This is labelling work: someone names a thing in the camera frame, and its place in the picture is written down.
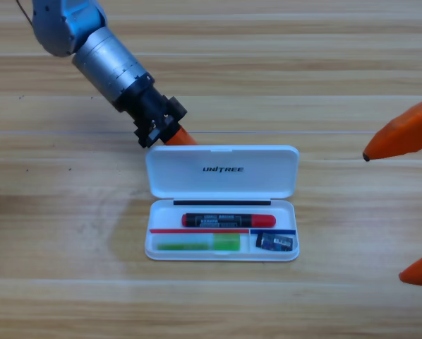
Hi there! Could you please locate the red black marker pen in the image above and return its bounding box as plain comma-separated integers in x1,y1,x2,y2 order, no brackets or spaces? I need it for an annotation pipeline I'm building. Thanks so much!
181,212,277,230

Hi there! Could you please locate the dark blue sleeved eraser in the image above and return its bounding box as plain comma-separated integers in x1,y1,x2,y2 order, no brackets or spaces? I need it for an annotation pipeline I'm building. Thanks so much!
255,232,295,253

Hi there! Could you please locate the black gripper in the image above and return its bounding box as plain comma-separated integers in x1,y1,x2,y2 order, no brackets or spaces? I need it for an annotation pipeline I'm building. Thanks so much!
113,75,199,150

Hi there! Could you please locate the white Unitree pencil case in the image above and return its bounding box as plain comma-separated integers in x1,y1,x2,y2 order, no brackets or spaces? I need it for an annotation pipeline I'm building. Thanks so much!
144,144,301,263

